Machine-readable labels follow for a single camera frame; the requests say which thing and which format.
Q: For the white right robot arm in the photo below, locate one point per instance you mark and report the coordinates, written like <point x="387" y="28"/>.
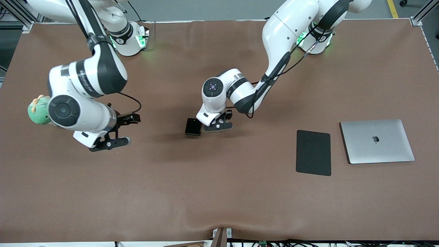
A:
<point x="99" y="68"/>

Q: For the aluminium frame with struts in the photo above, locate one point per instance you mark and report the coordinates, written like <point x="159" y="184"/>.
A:
<point x="17" y="15"/>

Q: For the black folding phone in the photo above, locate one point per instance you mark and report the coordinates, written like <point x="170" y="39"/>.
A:
<point x="192" y="127"/>

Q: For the brown table cover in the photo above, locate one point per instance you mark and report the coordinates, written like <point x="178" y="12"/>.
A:
<point x="219" y="188"/>

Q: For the aluminium profile post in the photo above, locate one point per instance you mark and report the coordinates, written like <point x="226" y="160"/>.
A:
<point x="423" y="13"/>

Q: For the green dinosaur plush toy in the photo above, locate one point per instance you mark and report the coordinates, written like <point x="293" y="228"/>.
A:
<point x="37" y="115"/>

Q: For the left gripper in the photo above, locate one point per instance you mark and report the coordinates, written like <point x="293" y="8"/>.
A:
<point x="226" y="115"/>

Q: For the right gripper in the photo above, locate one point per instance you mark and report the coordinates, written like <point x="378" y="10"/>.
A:
<point x="122" y="119"/>

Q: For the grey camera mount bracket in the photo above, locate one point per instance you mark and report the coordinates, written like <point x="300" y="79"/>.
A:
<point x="219" y="240"/>

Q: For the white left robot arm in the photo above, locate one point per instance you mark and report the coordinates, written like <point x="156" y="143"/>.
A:
<point x="284" y="31"/>

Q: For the silver laptop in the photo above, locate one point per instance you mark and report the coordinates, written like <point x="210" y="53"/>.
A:
<point x="377" y="141"/>

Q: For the black caster wheel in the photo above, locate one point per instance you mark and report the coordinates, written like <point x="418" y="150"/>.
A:
<point x="403" y="2"/>

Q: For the black mouse pad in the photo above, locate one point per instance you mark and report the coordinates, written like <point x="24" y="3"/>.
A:
<point x="313" y="152"/>

